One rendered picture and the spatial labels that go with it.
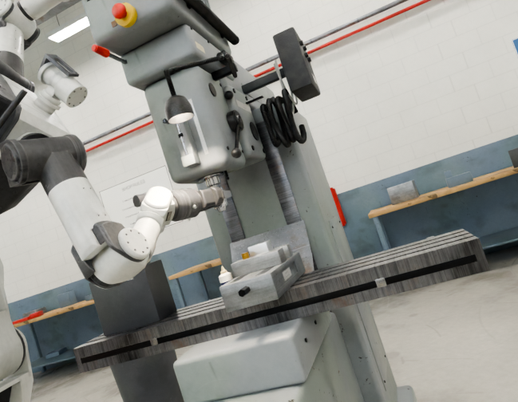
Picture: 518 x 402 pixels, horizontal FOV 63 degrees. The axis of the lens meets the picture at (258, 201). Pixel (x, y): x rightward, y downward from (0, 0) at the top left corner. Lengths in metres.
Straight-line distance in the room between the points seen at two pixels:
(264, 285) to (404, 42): 4.84
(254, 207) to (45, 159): 0.90
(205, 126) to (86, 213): 0.47
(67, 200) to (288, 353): 0.61
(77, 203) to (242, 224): 0.88
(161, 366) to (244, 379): 2.00
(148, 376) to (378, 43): 4.45
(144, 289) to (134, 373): 1.70
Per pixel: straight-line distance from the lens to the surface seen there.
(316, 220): 1.62
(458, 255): 1.14
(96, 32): 1.34
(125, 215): 6.59
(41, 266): 7.69
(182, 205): 1.18
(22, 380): 1.37
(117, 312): 1.51
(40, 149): 1.01
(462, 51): 5.70
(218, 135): 1.25
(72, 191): 0.97
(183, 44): 1.30
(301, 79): 1.50
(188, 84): 1.30
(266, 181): 1.66
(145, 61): 1.34
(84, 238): 0.93
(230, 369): 1.14
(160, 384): 3.12
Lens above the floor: 1.11
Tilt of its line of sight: 3 degrees up
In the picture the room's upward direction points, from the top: 18 degrees counter-clockwise
